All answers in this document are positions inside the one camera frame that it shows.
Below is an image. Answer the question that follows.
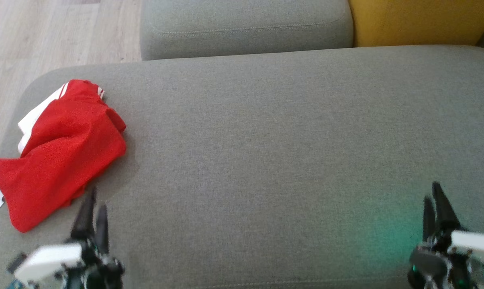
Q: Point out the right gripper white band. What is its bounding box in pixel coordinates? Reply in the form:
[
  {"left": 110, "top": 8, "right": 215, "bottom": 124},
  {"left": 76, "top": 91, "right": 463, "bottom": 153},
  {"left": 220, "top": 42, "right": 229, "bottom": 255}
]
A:
[{"left": 408, "top": 181, "right": 484, "bottom": 289}]

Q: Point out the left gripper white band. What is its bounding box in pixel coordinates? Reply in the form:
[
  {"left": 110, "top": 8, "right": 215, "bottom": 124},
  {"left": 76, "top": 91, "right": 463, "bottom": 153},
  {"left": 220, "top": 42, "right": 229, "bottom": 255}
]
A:
[{"left": 14, "top": 187, "right": 125, "bottom": 289}]

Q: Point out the red jersey with white sleeves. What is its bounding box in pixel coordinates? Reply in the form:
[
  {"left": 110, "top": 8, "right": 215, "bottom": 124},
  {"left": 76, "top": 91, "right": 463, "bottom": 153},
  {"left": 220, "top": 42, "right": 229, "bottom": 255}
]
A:
[{"left": 0, "top": 134, "right": 127, "bottom": 234}]

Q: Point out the large grey sofa seat cushion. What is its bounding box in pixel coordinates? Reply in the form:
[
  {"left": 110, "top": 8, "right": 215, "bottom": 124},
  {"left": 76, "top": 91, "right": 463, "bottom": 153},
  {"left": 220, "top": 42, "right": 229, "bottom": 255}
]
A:
[{"left": 0, "top": 45, "right": 484, "bottom": 289}]

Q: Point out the yellow sofa backrest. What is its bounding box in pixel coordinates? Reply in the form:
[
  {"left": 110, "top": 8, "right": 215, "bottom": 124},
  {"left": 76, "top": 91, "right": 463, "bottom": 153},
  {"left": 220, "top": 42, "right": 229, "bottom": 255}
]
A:
[{"left": 348, "top": 0, "right": 484, "bottom": 48}]

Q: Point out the small grey sofa seat cushion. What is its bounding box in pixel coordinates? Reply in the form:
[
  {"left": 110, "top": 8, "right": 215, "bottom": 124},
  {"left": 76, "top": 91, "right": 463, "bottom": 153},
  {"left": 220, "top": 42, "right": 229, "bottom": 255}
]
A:
[{"left": 140, "top": 0, "right": 354, "bottom": 61}]

